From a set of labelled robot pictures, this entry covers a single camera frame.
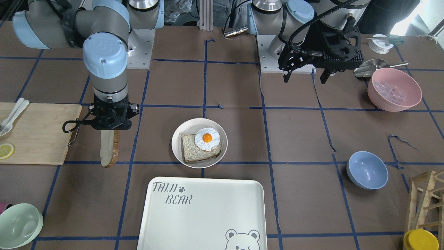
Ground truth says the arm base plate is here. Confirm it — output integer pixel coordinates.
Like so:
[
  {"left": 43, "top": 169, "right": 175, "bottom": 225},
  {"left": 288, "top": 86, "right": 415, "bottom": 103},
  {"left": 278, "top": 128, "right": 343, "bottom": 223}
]
[
  {"left": 127, "top": 29, "right": 156, "bottom": 70},
  {"left": 256, "top": 34, "right": 314, "bottom": 74}
]

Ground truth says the bread slice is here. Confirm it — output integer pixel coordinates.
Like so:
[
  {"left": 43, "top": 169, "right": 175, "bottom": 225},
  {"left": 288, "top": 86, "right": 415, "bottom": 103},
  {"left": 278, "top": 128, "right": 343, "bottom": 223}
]
[
  {"left": 181, "top": 134, "right": 222, "bottom": 163},
  {"left": 100, "top": 130, "right": 120, "bottom": 167}
]

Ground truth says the cream round plate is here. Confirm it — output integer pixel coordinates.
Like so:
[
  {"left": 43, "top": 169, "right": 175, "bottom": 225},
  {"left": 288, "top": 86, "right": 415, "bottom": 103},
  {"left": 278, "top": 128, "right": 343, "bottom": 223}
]
[{"left": 171, "top": 118, "right": 228, "bottom": 169}]

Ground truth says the metal scoop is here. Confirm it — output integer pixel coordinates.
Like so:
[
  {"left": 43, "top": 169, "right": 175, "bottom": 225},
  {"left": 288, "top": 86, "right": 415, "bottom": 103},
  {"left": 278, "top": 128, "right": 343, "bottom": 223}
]
[{"left": 353, "top": 59, "right": 409, "bottom": 77}]

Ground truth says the aluminium frame post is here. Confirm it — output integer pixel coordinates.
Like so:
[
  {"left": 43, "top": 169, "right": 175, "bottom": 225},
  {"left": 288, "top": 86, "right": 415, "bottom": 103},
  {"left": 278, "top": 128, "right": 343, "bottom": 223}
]
[{"left": 198, "top": 0, "right": 214, "bottom": 33}]

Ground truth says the wooden cutting board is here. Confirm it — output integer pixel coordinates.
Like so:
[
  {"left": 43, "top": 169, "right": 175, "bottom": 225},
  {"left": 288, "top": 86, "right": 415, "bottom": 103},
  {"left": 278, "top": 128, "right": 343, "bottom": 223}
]
[{"left": 0, "top": 103, "right": 82, "bottom": 165}]

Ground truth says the pink bowl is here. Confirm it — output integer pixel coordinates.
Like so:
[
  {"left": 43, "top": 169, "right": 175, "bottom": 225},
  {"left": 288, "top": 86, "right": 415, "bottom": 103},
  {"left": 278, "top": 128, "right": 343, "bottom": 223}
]
[{"left": 367, "top": 68, "right": 423, "bottom": 112}]

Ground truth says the wooden dish rack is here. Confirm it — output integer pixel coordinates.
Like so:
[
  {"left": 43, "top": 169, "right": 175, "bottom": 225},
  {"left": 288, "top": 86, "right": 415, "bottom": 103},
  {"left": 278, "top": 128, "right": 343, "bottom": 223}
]
[{"left": 404, "top": 170, "right": 444, "bottom": 243}]

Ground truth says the cream bear tray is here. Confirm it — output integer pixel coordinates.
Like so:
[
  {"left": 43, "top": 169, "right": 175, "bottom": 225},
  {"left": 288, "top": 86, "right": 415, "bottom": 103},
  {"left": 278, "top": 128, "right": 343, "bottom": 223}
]
[{"left": 137, "top": 177, "right": 267, "bottom": 250}]

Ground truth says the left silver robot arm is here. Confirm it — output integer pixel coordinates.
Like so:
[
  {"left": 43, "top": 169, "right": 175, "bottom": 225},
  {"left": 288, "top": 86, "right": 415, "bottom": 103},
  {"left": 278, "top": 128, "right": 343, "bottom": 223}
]
[{"left": 246, "top": 0, "right": 369, "bottom": 84}]

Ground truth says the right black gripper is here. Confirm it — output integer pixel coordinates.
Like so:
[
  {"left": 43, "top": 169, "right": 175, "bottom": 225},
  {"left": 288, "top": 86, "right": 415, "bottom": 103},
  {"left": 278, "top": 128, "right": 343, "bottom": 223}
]
[{"left": 62, "top": 95, "right": 140, "bottom": 134}]

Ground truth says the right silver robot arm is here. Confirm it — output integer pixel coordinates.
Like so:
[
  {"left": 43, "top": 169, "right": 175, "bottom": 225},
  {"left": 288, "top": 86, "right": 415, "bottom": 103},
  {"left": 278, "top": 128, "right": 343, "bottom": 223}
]
[{"left": 12, "top": 0, "right": 164, "bottom": 130}]

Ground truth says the fried egg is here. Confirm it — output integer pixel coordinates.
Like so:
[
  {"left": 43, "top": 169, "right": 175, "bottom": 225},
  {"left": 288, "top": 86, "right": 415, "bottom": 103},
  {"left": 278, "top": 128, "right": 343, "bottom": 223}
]
[{"left": 194, "top": 127, "right": 220, "bottom": 151}]

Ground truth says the green bowl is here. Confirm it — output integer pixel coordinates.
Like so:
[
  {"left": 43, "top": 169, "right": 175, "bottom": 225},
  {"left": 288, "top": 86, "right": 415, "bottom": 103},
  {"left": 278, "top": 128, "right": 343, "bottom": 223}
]
[{"left": 0, "top": 203, "right": 43, "bottom": 249}]

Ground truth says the lemon half slice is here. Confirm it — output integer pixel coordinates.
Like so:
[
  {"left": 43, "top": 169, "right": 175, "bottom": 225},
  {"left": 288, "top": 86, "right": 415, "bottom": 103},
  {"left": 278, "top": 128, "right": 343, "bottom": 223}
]
[{"left": 0, "top": 143, "right": 15, "bottom": 160}]

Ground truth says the bread slice on plate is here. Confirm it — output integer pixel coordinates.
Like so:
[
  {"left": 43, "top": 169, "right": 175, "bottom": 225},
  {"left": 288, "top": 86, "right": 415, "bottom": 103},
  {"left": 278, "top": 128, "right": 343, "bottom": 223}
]
[{"left": 181, "top": 134, "right": 222, "bottom": 163}]

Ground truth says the white plastic fork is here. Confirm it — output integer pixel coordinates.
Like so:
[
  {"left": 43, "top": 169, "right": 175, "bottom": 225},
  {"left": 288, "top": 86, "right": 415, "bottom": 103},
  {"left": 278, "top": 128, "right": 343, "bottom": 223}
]
[{"left": 0, "top": 100, "right": 30, "bottom": 136}]

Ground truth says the blue bowl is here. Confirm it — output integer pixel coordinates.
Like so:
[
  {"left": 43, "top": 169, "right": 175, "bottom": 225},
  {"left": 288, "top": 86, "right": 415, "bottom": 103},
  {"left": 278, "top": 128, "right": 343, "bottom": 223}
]
[{"left": 346, "top": 151, "right": 389, "bottom": 190}]

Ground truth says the tape roll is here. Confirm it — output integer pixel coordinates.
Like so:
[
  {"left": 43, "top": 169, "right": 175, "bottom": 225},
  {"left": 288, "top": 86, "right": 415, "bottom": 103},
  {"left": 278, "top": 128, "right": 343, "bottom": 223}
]
[{"left": 368, "top": 34, "right": 394, "bottom": 55}]

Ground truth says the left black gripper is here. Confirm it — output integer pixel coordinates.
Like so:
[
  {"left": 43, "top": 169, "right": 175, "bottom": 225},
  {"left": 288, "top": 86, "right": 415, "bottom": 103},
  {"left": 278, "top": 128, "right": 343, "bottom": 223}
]
[{"left": 278, "top": 21, "right": 364, "bottom": 84}]

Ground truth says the yellow cup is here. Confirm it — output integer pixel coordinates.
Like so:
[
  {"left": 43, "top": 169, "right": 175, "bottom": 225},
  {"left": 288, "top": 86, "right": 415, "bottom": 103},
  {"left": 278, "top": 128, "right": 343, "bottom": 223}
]
[{"left": 403, "top": 229, "right": 439, "bottom": 250}]

